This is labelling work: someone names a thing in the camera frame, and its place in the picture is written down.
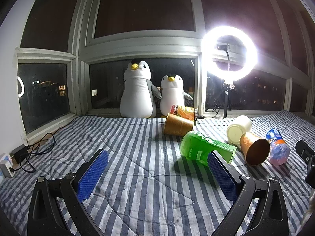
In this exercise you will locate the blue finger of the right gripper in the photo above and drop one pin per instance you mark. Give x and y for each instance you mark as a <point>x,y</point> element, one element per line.
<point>307,154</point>

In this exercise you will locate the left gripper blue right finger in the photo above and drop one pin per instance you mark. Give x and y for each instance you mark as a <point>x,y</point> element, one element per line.
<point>270,215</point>

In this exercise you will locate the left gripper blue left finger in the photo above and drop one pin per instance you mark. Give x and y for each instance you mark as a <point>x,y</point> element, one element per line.
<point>45,216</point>

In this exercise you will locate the brown paper cup near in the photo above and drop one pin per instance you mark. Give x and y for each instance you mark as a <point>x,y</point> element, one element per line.
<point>255,149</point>

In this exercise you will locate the brown paper cup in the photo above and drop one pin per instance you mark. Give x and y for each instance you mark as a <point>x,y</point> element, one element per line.
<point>255,149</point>
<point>176,125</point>

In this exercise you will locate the white plastic cup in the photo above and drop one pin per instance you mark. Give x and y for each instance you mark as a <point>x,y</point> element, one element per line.
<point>241,125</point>

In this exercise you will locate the brown paper cup far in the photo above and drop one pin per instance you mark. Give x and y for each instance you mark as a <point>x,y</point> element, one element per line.
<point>176,125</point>

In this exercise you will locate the white power strip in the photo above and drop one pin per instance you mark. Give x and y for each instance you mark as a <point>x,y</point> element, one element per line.
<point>6,165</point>

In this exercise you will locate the black power adapter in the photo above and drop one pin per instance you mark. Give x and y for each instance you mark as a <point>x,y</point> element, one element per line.
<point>20,153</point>

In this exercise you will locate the striped blue white bedsheet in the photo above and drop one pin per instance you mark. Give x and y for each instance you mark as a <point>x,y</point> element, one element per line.
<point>147,188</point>

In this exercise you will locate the black power strip on sill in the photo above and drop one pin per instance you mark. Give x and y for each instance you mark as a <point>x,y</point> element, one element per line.
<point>197,115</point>

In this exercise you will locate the small white penguin plush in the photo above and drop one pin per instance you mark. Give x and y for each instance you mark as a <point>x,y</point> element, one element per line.
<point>172,91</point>

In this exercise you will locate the large white penguin plush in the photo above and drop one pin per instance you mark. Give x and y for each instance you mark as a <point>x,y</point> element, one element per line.
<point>139,93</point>

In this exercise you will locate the black ring light tripod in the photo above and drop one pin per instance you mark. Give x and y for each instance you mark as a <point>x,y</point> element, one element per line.
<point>225,88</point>

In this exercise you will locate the bright ring light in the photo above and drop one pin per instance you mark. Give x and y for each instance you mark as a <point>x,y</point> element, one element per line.
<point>209,51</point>

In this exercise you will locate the white window frame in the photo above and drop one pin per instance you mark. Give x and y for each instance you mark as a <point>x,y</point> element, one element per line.
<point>71,54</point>

